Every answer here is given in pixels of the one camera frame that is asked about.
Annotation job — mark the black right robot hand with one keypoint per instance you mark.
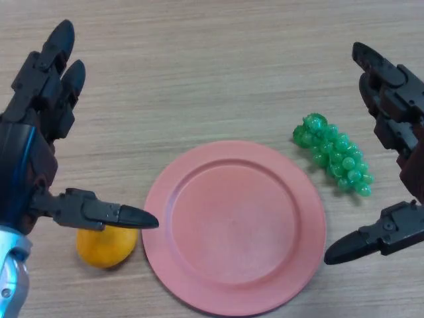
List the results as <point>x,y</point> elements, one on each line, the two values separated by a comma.
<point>404,99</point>

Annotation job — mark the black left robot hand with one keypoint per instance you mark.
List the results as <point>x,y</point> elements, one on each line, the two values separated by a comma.
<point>23,159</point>

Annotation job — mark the yellow pear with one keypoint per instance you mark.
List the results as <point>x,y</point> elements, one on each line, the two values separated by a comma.
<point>106,248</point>

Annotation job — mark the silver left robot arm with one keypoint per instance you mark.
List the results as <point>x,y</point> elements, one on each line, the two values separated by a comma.
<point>11,275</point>

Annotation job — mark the pink round plate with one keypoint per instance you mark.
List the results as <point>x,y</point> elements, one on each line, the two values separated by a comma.
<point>235,225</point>

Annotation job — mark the green grape bunch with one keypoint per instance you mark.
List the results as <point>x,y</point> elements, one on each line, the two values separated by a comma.
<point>334,152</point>

